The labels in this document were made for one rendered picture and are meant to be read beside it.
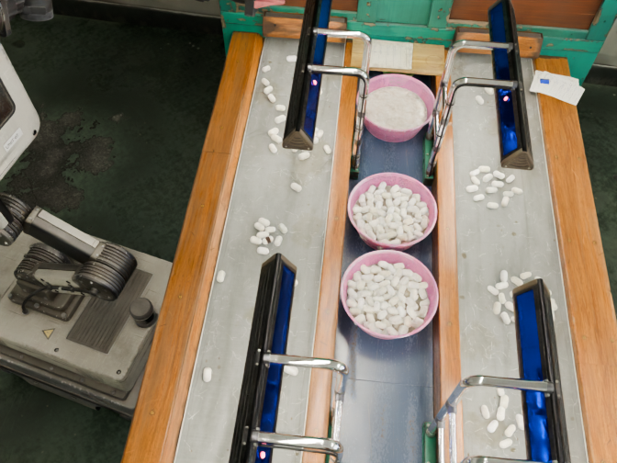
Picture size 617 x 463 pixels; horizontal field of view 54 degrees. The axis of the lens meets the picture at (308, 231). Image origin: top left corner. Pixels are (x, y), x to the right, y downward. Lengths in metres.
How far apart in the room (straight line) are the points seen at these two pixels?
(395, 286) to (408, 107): 0.70
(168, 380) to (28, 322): 0.67
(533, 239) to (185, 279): 1.02
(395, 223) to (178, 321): 0.69
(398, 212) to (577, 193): 0.55
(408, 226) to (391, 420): 0.56
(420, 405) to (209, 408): 0.54
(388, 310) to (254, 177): 0.59
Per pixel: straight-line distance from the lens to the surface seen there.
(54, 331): 2.06
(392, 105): 2.13
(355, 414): 1.62
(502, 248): 1.84
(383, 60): 2.22
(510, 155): 1.59
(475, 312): 1.71
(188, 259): 1.72
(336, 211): 1.78
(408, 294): 1.71
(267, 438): 1.15
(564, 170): 2.05
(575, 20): 2.36
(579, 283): 1.83
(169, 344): 1.62
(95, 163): 3.03
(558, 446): 1.24
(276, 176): 1.89
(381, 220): 1.81
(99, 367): 1.96
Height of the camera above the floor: 2.23
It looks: 57 degrees down
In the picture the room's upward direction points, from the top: 1 degrees clockwise
